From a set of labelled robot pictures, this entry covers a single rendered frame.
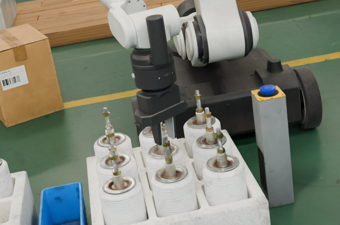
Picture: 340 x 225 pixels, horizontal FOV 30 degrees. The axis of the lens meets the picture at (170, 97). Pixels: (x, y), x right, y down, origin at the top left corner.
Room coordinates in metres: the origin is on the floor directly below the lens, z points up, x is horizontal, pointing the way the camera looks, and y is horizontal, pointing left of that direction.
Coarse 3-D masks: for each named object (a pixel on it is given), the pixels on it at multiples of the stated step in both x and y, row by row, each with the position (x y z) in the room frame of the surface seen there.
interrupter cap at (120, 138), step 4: (116, 132) 1.50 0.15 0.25; (104, 136) 1.49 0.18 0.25; (116, 136) 1.48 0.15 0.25; (120, 136) 1.47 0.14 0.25; (124, 136) 1.47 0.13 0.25; (100, 140) 1.47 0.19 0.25; (104, 140) 1.47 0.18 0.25; (116, 140) 1.46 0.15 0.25; (120, 140) 1.45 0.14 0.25; (124, 140) 1.45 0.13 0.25; (100, 144) 1.44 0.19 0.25; (104, 144) 1.44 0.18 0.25; (108, 144) 1.44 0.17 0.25; (116, 144) 1.43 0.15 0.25
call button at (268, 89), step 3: (267, 84) 1.48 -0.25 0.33; (270, 84) 1.48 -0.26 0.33; (261, 87) 1.47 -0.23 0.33; (264, 87) 1.46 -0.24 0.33; (267, 87) 1.46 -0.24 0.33; (270, 87) 1.46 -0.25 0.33; (273, 87) 1.45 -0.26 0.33; (261, 90) 1.46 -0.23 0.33; (264, 90) 1.45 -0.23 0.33; (267, 90) 1.45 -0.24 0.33; (270, 90) 1.44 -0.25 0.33; (273, 90) 1.45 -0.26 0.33; (264, 93) 1.45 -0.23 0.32; (267, 93) 1.44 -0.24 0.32; (270, 93) 1.45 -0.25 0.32; (273, 93) 1.45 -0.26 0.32
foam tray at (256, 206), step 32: (96, 160) 1.51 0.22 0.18; (192, 160) 1.42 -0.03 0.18; (96, 192) 1.34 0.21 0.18; (256, 192) 1.23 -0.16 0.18; (96, 224) 1.20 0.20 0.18; (128, 224) 1.18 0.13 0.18; (160, 224) 1.16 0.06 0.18; (192, 224) 1.17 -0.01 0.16; (224, 224) 1.17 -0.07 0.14; (256, 224) 1.18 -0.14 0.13
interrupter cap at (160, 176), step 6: (162, 168) 1.27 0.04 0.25; (180, 168) 1.26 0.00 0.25; (186, 168) 1.25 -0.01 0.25; (156, 174) 1.25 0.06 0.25; (162, 174) 1.25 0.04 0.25; (180, 174) 1.23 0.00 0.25; (186, 174) 1.23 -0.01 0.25; (156, 180) 1.23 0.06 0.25; (162, 180) 1.22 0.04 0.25; (168, 180) 1.22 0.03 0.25; (174, 180) 1.21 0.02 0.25; (180, 180) 1.21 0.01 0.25
